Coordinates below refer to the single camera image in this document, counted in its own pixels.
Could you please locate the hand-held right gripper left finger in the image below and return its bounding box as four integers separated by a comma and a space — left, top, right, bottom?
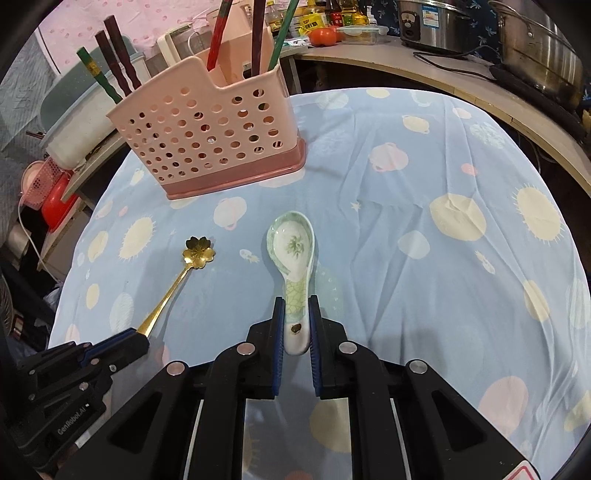
54, 296, 286, 480

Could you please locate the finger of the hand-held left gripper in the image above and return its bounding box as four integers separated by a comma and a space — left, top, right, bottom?
28, 338, 150, 417
18, 328, 148, 371

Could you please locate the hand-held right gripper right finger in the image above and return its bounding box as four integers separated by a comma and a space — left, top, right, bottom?
308, 296, 533, 480

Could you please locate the white ceramic spoon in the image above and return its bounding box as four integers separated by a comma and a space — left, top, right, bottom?
266, 211, 317, 356

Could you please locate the gold flower spoon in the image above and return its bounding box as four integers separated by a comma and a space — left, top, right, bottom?
135, 236, 218, 337

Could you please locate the pink perforated utensil basket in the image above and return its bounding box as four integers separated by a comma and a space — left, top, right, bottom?
105, 7, 308, 200

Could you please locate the green chopstick with gold band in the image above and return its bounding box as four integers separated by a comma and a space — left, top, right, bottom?
267, 0, 300, 72
76, 46, 123, 104

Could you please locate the dark maroon chopstick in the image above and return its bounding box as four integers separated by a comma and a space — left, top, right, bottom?
95, 31, 131, 99
104, 15, 143, 90

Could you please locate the brown chopstick with gold band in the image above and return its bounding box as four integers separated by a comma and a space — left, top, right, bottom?
250, 0, 269, 76

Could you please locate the red chopstick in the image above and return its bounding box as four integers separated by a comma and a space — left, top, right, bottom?
207, 0, 234, 72

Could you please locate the blue printed tablecloth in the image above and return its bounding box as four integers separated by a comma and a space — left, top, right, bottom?
46, 88, 591, 480

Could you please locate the red plastic basin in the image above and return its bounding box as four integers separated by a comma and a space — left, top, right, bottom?
41, 173, 79, 233

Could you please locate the small pink lattice basket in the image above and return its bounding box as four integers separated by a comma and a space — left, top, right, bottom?
21, 159, 63, 208

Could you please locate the grey shelf board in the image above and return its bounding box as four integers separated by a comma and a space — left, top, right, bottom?
60, 129, 136, 204

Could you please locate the white plastic tub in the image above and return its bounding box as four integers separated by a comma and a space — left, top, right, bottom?
39, 46, 149, 169

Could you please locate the white kitchen appliance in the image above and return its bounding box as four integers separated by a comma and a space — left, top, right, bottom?
157, 23, 208, 65

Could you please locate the curved wooden counter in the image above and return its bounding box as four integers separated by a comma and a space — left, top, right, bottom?
281, 37, 591, 195

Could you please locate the red tomato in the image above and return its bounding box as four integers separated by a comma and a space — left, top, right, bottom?
308, 27, 342, 47

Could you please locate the clear food container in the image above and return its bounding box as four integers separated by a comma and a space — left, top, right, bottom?
336, 25, 389, 45

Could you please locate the black induction cooker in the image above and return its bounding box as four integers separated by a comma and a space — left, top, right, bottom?
489, 65, 591, 124

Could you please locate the steel rice cooker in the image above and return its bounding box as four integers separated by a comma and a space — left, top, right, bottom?
397, 0, 478, 52

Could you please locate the large steel pot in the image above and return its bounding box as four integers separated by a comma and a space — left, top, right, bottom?
488, 0, 585, 109

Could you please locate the white cable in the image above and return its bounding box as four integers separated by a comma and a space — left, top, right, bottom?
17, 194, 49, 273

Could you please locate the black power cable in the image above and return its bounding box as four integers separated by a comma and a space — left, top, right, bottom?
413, 51, 499, 82

